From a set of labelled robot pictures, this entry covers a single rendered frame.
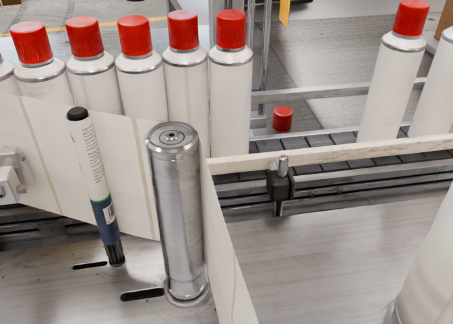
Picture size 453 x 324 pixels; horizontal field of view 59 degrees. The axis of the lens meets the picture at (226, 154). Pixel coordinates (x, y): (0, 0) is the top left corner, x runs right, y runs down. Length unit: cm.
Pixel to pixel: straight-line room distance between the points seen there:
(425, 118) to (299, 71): 37
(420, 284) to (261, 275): 16
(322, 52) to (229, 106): 57
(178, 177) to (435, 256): 19
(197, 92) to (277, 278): 22
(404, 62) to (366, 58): 48
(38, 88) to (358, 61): 72
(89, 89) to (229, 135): 17
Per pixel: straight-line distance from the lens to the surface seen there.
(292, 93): 56
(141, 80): 45
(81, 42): 45
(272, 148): 58
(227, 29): 44
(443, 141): 62
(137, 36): 44
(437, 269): 33
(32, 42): 45
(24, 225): 56
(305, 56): 98
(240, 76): 46
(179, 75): 45
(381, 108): 56
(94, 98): 47
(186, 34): 44
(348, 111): 79
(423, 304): 35
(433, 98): 61
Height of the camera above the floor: 123
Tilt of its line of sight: 38 degrees down
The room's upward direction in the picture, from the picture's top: straight up
